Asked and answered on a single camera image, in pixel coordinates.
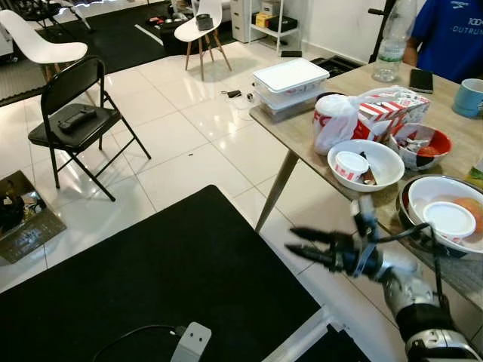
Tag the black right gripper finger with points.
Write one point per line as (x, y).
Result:
(313, 234)
(309, 253)

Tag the orange fruit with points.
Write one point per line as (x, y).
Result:
(469, 215)

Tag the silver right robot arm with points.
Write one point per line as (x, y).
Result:
(407, 290)

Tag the metal bowl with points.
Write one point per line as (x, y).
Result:
(402, 215)

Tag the red white paper cup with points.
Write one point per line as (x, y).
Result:
(351, 164)

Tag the dark brown utensil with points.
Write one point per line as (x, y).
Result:
(367, 173)

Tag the small white bowl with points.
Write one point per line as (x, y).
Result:
(385, 166)

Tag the black floor mat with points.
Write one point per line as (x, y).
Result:
(332, 351)
(151, 279)

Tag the wooden dining table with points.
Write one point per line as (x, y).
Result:
(298, 136)

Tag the white lidded tub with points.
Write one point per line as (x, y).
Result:
(449, 219)

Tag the small knotted white plastic bag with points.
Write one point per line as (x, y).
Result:
(336, 124)

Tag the red bowl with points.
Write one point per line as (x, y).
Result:
(434, 143)

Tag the red white striped food box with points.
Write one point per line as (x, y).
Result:
(389, 113)

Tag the white lidded plastic container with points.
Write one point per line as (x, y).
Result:
(290, 75)

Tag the small black floor gadget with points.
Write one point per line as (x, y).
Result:
(232, 93)

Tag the black floor tray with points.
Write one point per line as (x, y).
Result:
(336, 65)

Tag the flat black floor item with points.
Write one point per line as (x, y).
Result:
(291, 54)

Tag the black phone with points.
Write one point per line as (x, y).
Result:
(421, 81)

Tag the light blue mug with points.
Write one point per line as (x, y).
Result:
(469, 98)

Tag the clear plastic water bottle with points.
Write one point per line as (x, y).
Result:
(392, 45)

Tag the white shelf rack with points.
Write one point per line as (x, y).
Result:
(264, 19)

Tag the white chair wooden legs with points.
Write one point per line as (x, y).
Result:
(189, 32)
(38, 45)

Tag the small black pouch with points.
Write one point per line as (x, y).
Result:
(204, 21)

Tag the person in blue shirt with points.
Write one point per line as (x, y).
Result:
(453, 38)

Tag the black controller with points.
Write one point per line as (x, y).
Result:
(78, 118)

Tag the black folding chair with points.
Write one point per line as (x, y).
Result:
(53, 139)

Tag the open cardboard junk box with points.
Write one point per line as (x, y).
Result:
(30, 219)

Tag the black rug with white line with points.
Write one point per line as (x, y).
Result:
(113, 34)

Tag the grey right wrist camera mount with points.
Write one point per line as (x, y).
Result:
(366, 215)

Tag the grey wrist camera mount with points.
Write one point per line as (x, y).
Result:
(190, 343)
(366, 215)

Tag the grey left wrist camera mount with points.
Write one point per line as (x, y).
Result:
(190, 343)

